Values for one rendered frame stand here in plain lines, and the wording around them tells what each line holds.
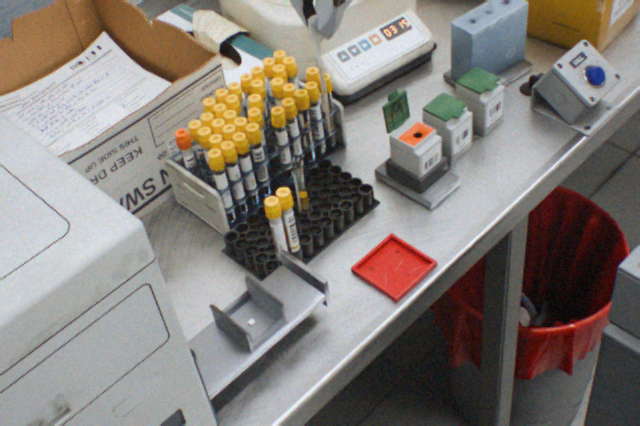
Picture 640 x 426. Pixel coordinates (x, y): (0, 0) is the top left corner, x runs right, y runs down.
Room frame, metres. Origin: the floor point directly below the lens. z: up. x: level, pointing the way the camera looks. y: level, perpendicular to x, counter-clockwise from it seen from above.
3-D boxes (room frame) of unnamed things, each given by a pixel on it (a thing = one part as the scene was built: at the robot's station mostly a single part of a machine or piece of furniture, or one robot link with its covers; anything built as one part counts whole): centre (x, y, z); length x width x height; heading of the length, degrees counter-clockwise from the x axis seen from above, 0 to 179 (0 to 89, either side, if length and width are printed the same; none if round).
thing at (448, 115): (0.81, -0.16, 0.91); 0.05 x 0.04 x 0.07; 39
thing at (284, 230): (0.72, 0.03, 0.93); 0.17 x 0.09 x 0.11; 130
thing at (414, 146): (0.76, -0.11, 0.92); 0.05 x 0.04 x 0.06; 40
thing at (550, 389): (1.00, -0.33, 0.22); 0.38 x 0.37 x 0.44; 129
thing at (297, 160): (0.72, 0.02, 0.93); 0.01 x 0.01 x 0.10; 40
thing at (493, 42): (0.95, -0.25, 0.92); 0.10 x 0.07 x 0.10; 121
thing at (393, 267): (0.63, -0.07, 0.88); 0.07 x 0.07 x 0.01; 39
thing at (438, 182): (0.76, -0.11, 0.89); 0.09 x 0.05 x 0.04; 40
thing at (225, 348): (0.54, 0.11, 0.92); 0.21 x 0.07 x 0.05; 129
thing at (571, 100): (0.87, -0.32, 0.92); 0.13 x 0.07 x 0.08; 39
